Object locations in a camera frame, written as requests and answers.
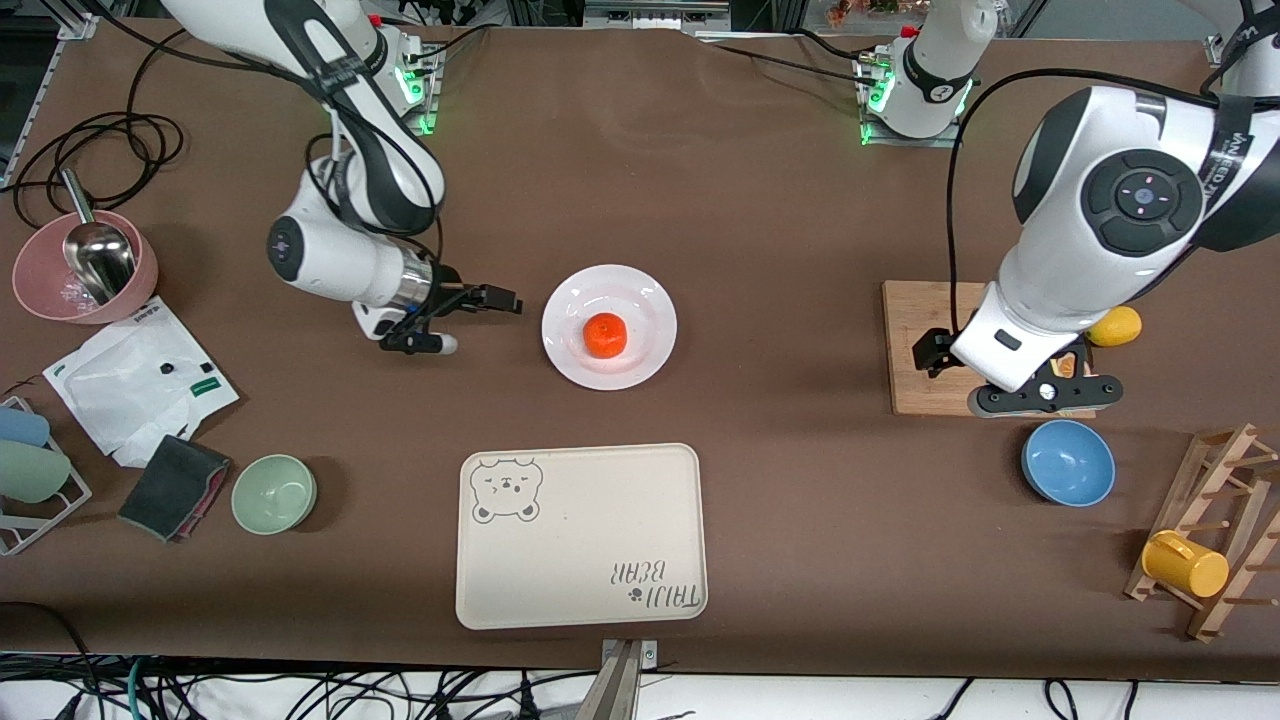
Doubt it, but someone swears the metal table bracket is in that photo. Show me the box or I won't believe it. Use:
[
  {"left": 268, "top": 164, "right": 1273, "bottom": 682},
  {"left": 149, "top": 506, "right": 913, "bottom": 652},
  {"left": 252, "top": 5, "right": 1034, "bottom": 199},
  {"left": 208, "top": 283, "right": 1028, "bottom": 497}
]
[{"left": 598, "top": 638, "right": 659, "bottom": 720}]

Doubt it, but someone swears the light blue cup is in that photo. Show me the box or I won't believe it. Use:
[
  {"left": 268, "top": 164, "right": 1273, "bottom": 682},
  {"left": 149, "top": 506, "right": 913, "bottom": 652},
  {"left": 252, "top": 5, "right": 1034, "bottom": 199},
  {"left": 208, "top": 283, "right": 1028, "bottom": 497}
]
[{"left": 0, "top": 407, "right": 51, "bottom": 449}]

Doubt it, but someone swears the white plastic bag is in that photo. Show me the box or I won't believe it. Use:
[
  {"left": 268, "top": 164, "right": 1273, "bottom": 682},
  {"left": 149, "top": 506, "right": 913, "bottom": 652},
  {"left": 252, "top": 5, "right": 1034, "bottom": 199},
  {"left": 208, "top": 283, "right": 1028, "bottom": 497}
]
[{"left": 43, "top": 296, "right": 241, "bottom": 469}]

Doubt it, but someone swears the pale green bowl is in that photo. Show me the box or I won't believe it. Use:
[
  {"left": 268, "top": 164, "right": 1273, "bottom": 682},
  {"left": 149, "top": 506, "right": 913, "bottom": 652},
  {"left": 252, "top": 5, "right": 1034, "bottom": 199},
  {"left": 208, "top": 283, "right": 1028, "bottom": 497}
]
[{"left": 231, "top": 454, "right": 318, "bottom": 536}]

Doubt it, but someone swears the dark grey folded cloth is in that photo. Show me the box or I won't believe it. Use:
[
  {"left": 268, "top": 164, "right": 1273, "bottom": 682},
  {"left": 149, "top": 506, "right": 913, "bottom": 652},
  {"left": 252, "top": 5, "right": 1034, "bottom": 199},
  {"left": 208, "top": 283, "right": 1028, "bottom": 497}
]
[{"left": 118, "top": 434, "right": 233, "bottom": 543}]

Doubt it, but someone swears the aluminium frame rail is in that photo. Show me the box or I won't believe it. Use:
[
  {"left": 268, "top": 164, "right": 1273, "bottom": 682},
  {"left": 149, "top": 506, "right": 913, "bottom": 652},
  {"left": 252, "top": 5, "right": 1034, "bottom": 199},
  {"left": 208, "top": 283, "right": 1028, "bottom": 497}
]
[{"left": 583, "top": 0, "right": 733, "bottom": 31}]

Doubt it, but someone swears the pale green cup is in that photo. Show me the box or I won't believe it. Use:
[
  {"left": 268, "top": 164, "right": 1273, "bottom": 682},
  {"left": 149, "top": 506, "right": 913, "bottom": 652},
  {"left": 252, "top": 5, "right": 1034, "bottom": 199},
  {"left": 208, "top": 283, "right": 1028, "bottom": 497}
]
[{"left": 0, "top": 440, "right": 73, "bottom": 505}]

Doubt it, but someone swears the wooden cutting board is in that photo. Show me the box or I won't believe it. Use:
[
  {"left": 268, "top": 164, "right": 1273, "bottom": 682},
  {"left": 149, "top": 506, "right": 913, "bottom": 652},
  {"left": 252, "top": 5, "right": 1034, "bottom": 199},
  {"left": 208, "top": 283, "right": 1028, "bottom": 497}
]
[{"left": 882, "top": 280, "right": 1097, "bottom": 419}]

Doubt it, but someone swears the orange fruit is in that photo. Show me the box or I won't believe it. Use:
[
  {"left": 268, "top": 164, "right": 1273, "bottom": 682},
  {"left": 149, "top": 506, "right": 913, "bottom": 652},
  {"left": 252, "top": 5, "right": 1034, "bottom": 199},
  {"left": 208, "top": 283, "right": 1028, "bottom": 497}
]
[{"left": 583, "top": 312, "right": 629, "bottom": 359}]

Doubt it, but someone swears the yellow mug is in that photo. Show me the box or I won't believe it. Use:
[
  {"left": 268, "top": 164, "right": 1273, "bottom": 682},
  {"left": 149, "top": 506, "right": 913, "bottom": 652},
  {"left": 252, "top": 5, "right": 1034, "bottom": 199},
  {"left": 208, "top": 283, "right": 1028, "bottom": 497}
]
[{"left": 1141, "top": 530, "right": 1230, "bottom": 599}]

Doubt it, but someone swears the metal scoop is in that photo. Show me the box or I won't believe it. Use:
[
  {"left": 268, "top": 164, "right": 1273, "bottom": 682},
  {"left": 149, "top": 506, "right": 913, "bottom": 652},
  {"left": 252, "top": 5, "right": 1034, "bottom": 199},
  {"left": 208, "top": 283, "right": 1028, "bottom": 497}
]
[{"left": 60, "top": 168, "right": 138, "bottom": 306}]

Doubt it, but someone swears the white wire cup rack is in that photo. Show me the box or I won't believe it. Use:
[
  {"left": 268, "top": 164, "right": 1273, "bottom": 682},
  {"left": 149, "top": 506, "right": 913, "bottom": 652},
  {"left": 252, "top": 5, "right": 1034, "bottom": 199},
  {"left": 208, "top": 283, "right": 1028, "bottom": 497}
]
[{"left": 0, "top": 395, "right": 93, "bottom": 557}]

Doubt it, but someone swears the pink bowl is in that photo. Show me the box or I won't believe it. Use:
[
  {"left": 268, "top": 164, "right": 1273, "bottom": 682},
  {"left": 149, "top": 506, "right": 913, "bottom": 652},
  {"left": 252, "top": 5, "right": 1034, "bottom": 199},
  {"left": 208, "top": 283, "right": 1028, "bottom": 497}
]
[{"left": 12, "top": 209, "right": 159, "bottom": 325}]

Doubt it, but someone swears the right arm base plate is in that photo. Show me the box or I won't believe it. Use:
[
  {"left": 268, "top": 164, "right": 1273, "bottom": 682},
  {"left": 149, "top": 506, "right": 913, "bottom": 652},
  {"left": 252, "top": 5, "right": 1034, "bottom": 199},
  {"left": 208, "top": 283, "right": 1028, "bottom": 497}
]
[{"left": 395, "top": 40, "right": 443, "bottom": 137}]

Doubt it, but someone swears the white round plate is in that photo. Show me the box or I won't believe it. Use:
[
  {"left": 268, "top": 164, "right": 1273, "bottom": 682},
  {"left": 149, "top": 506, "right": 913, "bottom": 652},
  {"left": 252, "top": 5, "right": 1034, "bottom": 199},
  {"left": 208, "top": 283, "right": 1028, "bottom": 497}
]
[{"left": 541, "top": 264, "right": 679, "bottom": 392}]

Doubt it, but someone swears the wooden mug rack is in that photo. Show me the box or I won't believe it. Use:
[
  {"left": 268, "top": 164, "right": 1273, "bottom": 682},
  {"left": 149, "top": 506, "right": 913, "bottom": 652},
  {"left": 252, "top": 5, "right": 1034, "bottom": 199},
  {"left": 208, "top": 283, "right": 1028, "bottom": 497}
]
[{"left": 1124, "top": 423, "right": 1280, "bottom": 643}]

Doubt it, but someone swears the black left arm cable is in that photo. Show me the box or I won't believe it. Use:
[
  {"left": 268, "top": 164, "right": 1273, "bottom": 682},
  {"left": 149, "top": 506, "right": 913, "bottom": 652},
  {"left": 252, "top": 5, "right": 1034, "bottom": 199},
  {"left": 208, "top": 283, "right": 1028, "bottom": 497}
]
[{"left": 944, "top": 68, "right": 1280, "bottom": 343}]

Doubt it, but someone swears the blue bowl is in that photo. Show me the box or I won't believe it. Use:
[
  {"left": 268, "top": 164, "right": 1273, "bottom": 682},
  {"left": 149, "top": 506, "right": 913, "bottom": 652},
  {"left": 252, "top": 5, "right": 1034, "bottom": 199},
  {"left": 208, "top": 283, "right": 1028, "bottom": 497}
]
[{"left": 1021, "top": 419, "right": 1117, "bottom": 508}]

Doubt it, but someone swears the cream bear print tray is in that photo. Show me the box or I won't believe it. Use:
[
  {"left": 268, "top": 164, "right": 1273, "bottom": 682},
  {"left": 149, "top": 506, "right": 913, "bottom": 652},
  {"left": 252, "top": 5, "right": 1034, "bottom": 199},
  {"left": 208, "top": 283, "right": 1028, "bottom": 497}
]
[{"left": 455, "top": 443, "right": 710, "bottom": 631}]

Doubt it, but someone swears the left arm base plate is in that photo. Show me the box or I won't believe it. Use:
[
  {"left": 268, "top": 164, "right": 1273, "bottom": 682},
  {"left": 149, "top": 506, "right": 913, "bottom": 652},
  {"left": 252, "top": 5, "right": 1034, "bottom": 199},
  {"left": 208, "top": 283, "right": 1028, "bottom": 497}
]
[{"left": 855, "top": 50, "right": 967, "bottom": 149}]

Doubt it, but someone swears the black base cable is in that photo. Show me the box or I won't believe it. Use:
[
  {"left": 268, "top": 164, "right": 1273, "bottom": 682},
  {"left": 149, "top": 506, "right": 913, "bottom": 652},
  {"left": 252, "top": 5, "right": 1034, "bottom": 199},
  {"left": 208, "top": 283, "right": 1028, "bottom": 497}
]
[
  {"left": 418, "top": 25, "right": 491, "bottom": 71},
  {"left": 700, "top": 38, "right": 881, "bottom": 89}
]

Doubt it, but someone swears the yellow lemon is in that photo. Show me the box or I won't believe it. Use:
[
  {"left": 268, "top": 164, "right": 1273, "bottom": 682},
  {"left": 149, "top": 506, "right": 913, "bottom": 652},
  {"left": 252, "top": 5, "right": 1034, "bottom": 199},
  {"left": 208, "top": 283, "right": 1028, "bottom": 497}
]
[{"left": 1090, "top": 306, "right": 1143, "bottom": 348}]

